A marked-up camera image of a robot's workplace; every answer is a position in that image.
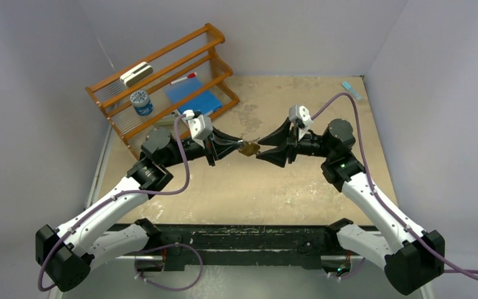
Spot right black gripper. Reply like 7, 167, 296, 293
257, 117, 334, 168

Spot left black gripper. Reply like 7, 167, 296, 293
162, 125, 243, 168

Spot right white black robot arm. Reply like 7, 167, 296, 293
256, 119, 445, 295

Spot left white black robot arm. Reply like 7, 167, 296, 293
35, 127, 246, 292

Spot blue book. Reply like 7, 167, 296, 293
164, 77, 223, 117

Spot pale green roll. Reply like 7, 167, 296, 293
154, 116, 177, 126

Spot red capped marker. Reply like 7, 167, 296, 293
169, 72, 197, 85

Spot orange wooden rack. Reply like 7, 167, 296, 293
85, 23, 240, 158

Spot light blue eraser block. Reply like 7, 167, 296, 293
341, 81, 363, 101

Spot blue lidded jar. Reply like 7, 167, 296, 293
129, 90, 153, 116

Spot white board eraser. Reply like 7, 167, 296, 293
119, 62, 154, 88

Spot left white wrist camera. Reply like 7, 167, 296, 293
183, 110, 213, 148

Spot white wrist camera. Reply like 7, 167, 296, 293
288, 105, 313, 141
183, 110, 213, 148

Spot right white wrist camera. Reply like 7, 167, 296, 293
288, 105, 313, 141

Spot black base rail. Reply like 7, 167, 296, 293
136, 219, 349, 271

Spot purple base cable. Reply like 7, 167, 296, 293
133, 243, 205, 292

